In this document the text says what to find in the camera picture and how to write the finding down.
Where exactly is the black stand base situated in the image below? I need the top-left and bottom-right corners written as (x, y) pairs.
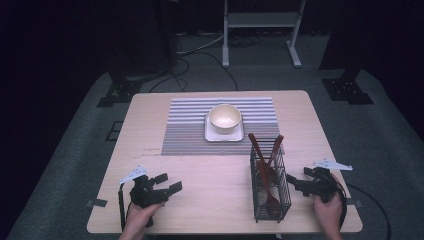
top-left (321, 77), bottom-right (375, 106)
top-left (96, 79), bottom-right (143, 108)

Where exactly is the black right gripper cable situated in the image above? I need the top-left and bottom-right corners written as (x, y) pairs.
top-left (339, 182), bottom-right (392, 240)

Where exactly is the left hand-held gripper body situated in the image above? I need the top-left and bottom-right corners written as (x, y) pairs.
top-left (118, 165), bottom-right (170, 208)

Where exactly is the person's left hand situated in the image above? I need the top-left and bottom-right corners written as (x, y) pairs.
top-left (124, 201), bottom-right (166, 235)

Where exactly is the striped grey placemat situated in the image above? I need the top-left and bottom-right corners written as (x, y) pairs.
top-left (160, 96), bottom-right (282, 157)

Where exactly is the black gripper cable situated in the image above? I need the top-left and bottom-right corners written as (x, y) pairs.
top-left (117, 183), bottom-right (129, 232)
top-left (339, 182), bottom-right (392, 240)

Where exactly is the white metal stand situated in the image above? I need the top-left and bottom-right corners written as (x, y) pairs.
top-left (221, 0), bottom-right (307, 70)

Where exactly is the black floor cable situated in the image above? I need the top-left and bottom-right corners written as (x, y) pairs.
top-left (148, 49), bottom-right (240, 94)

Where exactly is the white square plate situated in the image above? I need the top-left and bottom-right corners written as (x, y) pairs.
top-left (203, 112), bottom-right (245, 143)

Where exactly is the white floor cable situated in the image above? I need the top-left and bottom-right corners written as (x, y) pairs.
top-left (175, 33), bottom-right (224, 56)

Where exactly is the person's right hand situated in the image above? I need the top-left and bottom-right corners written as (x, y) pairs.
top-left (312, 174), bottom-right (344, 235)

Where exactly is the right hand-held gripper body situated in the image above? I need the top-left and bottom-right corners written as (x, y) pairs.
top-left (307, 158), bottom-right (354, 204)

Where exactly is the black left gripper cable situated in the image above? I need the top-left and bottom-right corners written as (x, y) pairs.
top-left (117, 183), bottom-right (129, 232)

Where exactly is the black wire utensil basket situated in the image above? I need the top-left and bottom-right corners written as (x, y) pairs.
top-left (249, 137), bottom-right (292, 224)

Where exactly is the white ceramic bowl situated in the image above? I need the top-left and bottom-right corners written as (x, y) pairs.
top-left (208, 103), bottom-right (242, 136)

